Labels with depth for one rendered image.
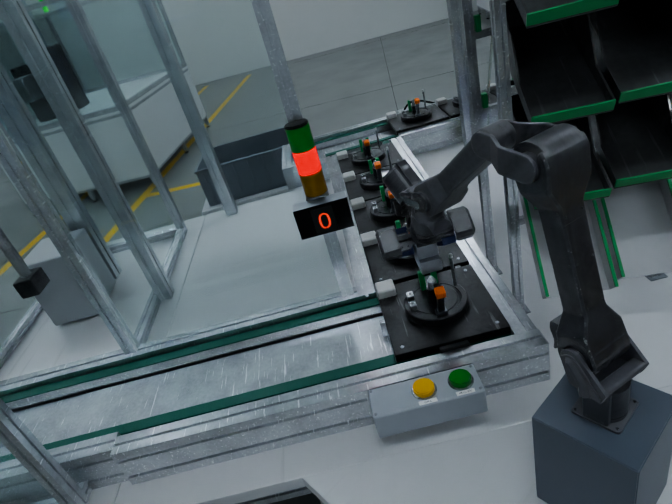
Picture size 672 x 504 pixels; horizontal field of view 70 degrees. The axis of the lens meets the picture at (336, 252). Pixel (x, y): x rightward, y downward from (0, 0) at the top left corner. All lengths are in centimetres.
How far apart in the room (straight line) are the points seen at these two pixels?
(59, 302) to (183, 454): 89
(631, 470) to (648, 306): 59
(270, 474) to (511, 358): 52
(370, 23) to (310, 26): 129
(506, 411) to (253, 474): 51
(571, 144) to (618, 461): 40
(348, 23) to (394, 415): 1079
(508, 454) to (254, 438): 49
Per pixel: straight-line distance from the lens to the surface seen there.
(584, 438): 76
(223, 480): 109
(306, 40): 1154
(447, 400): 94
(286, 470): 105
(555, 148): 59
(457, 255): 126
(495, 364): 101
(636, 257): 115
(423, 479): 97
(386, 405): 94
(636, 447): 77
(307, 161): 100
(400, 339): 104
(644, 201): 119
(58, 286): 180
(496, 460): 98
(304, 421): 103
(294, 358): 116
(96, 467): 120
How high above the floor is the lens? 167
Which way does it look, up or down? 30 degrees down
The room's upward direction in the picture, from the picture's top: 17 degrees counter-clockwise
